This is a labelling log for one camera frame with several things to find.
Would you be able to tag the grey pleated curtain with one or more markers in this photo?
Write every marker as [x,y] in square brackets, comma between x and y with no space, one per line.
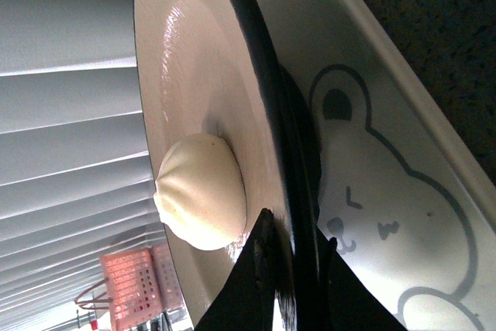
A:
[76,178]

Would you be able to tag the pink perforated crate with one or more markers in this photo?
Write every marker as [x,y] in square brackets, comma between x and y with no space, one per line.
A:
[132,288]

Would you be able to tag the beige plate with black rim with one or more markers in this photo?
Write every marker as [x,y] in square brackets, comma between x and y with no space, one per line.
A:
[209,66]

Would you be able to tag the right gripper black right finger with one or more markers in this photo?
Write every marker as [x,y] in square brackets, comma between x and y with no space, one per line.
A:
[335,299]

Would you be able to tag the white bear print tray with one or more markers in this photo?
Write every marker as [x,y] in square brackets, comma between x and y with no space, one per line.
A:
[411,210]

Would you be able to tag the white steamed bun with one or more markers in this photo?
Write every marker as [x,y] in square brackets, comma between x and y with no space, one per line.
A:
[200,193]

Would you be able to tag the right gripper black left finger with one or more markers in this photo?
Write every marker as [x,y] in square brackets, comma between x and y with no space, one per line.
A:
[246,301]

